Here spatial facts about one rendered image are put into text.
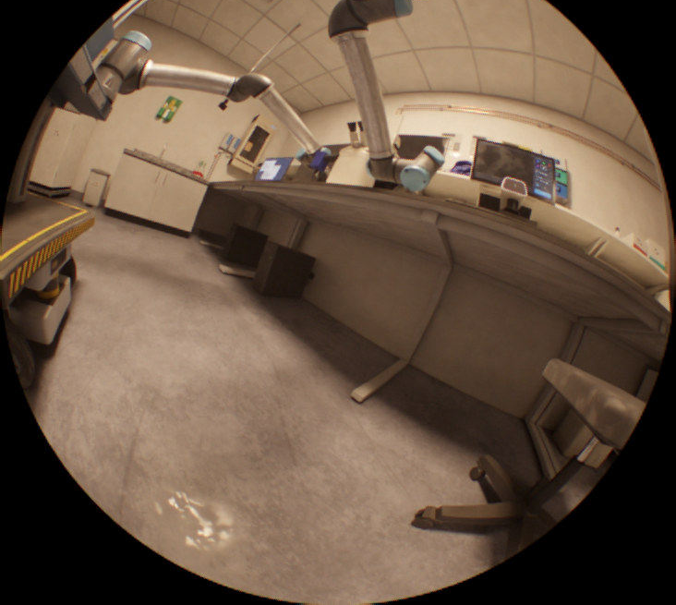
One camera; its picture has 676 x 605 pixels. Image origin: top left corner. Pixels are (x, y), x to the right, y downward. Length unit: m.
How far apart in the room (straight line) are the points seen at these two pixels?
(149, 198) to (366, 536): 2.83
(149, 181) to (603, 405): 2.99
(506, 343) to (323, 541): 1.32
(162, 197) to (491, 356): 3.26
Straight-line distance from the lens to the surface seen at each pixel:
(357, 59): 0.68
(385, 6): 0.63
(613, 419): 0.42
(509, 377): 1.51
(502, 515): 0.69
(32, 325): 0.73
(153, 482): 0.53
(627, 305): 0.84
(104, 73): 0.96
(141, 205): 2.66
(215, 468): 0.54
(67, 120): 3.01
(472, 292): 1.40
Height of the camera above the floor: 0.50
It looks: 3 degrees down
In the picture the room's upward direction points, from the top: 22 degrees clockwise
